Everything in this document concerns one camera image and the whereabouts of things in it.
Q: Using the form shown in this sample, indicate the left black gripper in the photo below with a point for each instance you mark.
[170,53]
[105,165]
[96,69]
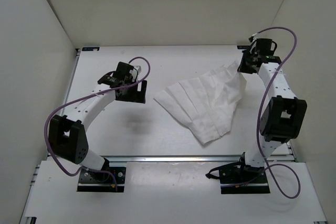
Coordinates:
[138,96]

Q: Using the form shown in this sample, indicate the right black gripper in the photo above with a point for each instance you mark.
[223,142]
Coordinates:
[242,68]

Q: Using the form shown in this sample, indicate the white pleated skirt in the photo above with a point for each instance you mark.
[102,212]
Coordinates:
[206,104]

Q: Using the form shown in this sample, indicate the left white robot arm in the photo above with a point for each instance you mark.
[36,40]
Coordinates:
[65,135]

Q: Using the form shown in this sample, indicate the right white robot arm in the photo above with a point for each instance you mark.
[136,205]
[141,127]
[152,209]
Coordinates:
[282,118]

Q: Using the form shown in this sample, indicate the left blue corner label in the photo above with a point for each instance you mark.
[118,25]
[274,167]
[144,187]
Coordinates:
[90,48]

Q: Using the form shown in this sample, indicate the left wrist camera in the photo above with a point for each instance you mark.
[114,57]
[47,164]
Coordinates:
[135,72]

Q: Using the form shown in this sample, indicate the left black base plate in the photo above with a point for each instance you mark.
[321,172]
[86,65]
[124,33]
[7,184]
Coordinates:
[102,183]

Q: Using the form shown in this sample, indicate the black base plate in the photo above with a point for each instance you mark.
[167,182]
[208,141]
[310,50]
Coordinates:
[102,183]
[237,178]

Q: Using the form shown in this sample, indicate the aluminium front rail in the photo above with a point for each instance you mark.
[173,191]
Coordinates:
[173,159]

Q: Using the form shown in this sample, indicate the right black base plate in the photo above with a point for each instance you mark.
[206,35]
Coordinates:
[237,178]

